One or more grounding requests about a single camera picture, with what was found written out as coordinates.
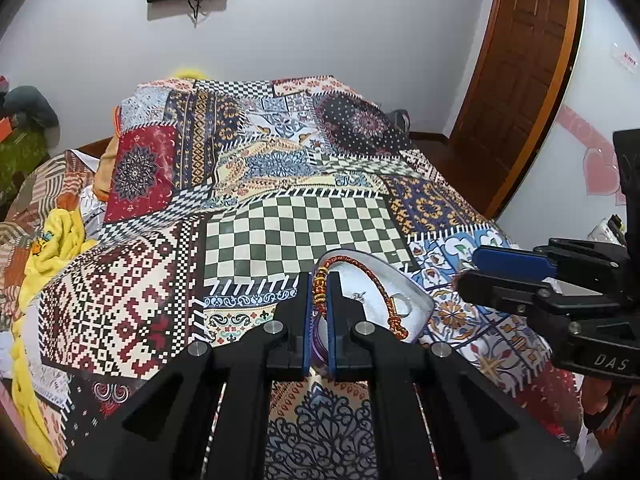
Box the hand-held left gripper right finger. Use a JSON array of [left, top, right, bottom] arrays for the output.
[[327, 285, 585, 480]]

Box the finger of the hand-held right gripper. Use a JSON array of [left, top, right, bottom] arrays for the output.
[[471, 237, 630, 281], [456, 269, 626, 343]]

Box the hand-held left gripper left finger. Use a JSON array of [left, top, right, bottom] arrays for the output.
[[57, 271, 313, 480]]

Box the red braided bracelet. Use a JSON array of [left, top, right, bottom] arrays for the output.
[[312, 254, 409, 334]]

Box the patchwork printed blanket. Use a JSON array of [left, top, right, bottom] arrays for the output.
[[15, 74, 601, 480]]

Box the dark bag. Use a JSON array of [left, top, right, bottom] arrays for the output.
[[387, 108, 414, 142]]

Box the brown wooden door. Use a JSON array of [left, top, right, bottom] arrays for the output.
[[446, 0, 587, 219]]

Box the yellow fleece blanket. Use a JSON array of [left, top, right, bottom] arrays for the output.
[[9, 206, 102, 473]]

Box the orange pillow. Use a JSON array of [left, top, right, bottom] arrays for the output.
[[93, 105, 125, 202]]

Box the striped geometric bedsheet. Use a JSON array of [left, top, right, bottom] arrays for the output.
[[0, 150, 98, 331]]

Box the green patterned cloth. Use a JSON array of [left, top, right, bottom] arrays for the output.
[[0, 127, 50, 207]]

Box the silver necklace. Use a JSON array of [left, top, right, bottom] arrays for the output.
[[350, 289, 417, 312]]

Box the pink heart wall decal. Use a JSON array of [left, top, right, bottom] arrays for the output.
[[556, 104, 625, 197]]

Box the red label wall sticker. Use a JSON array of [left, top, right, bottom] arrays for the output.
[[611, 44, 640, 70]]

